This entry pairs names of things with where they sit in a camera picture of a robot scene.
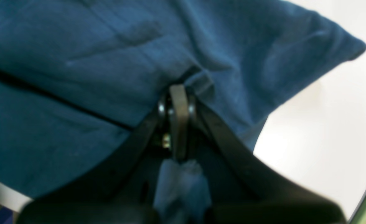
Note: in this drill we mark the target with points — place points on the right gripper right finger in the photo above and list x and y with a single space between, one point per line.
241 189

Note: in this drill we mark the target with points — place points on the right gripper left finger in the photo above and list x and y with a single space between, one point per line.
119 190

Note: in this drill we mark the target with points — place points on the dark blue t-shirt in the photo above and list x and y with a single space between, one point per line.
77 77

